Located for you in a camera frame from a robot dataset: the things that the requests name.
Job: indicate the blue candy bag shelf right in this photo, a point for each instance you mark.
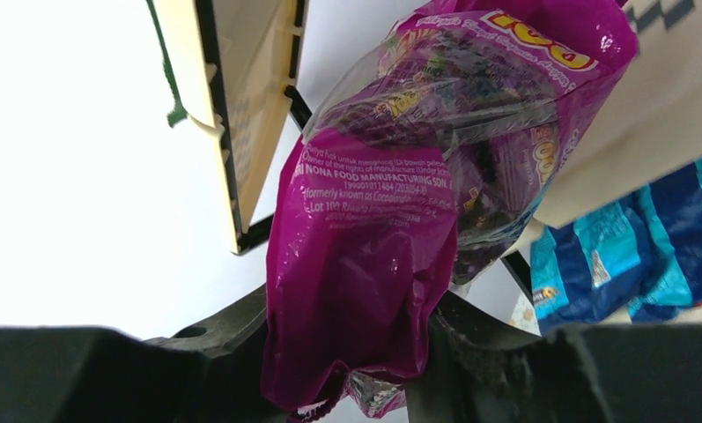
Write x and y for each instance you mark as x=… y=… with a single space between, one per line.
x=671 y=209

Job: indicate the blue candy bag shelf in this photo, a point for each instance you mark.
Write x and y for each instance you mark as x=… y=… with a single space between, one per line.
x=585 y=271
x=671 y=209

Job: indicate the blue candy bag shelf left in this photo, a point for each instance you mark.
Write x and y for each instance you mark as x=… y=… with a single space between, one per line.
x=585 y=271

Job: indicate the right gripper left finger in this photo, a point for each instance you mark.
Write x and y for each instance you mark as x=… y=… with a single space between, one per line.
x=209 y=371

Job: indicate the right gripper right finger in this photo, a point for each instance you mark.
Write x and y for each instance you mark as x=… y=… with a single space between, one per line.
x=483 y=370

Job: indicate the purple candy bag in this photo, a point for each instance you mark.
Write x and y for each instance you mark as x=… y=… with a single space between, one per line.
x=422 y=167

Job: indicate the green Fox's candy bag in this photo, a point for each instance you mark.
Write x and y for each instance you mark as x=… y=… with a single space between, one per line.
x=178 y=112

